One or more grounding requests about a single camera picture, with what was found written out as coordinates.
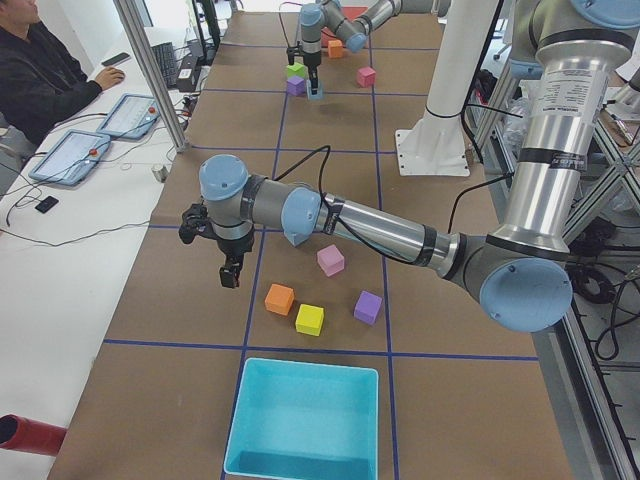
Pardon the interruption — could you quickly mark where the small metal cylinder weight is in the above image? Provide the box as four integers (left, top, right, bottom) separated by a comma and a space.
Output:
151, 164, 168, 183

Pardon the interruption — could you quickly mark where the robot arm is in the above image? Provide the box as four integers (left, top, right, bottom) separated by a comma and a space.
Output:
180, 1, 639, 332
287, 0, 451, 94

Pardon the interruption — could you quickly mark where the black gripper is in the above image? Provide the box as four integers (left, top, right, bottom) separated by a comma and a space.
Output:
302, 51, 321, 83
216, 230, 255, 289

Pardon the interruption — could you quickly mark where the teach pendant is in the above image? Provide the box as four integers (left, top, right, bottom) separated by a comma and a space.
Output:
28, 130, 111, 186
96, 94, 160, 140

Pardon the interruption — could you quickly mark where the orange foam block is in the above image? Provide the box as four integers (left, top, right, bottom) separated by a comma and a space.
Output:
264, 283, 295, 316
327, 39, 344, 59

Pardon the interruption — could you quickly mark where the black keyboard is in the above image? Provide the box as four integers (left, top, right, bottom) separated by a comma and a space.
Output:
151, 42, 178, 89

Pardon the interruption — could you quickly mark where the purple foam block right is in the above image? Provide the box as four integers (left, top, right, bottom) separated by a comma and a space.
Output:
286, 75, 307, 97

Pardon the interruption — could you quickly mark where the black smartphone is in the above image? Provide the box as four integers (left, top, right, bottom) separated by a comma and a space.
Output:
35, 196, 59, 214

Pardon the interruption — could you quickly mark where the orange foam block right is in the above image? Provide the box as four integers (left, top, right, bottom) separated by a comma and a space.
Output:
327, 39, 344, 59

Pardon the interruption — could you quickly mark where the seated person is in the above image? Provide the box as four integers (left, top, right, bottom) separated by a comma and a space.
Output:
1, 1, 125, 146

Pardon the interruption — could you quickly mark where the red cylinder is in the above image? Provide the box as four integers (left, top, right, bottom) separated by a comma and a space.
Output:
1, 414, 67, 456

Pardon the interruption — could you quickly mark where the teach pendant far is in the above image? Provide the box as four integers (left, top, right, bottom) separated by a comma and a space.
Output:
96, 94, 160, 140

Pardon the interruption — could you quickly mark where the light pink foam block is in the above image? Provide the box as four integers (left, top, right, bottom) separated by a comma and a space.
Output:
316, 244, 345, 277

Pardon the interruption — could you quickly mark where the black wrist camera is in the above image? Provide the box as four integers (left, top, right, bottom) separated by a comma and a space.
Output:
286, 46, 303, 65
179, 203, 216, 245

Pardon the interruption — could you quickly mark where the magenta foam block near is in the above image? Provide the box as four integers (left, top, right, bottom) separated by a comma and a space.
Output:
356, 66, 377, 88

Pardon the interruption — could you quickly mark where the orange foam block left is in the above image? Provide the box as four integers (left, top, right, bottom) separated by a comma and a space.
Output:
264, 283, 295, 316

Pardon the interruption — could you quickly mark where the yellow foam block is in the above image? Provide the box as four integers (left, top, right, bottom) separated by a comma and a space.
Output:
295, 304, 325, 337

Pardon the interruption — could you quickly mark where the aluminium frame post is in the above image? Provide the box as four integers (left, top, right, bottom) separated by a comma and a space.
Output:
113, 0, 189, 153

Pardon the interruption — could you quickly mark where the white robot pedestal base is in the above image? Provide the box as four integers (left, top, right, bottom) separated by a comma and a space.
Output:
395, 0, 502, 177

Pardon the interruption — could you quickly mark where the teach pendant near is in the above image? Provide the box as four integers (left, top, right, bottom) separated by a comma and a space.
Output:
28, 130, 111, 186

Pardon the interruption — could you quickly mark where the green foam block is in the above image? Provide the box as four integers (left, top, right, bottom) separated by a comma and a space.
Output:
285, 62, 306, 78

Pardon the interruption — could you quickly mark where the purple foam block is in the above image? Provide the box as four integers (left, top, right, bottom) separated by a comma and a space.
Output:
353, 290, 382, 325
286, 75, 307, 97

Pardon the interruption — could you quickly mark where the blue foam block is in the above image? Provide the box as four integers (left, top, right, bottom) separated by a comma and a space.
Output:
306, 81, 324, 101

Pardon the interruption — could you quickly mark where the teal plastic bin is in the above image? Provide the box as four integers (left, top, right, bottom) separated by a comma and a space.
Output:
223, 358, 379, 479

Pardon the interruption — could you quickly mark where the purple foam block left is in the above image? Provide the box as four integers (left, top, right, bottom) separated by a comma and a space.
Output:
353, 290, 382, 325

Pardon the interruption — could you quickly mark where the pink plastic tray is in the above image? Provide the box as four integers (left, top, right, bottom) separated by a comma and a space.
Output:
321, 6, 367, 48

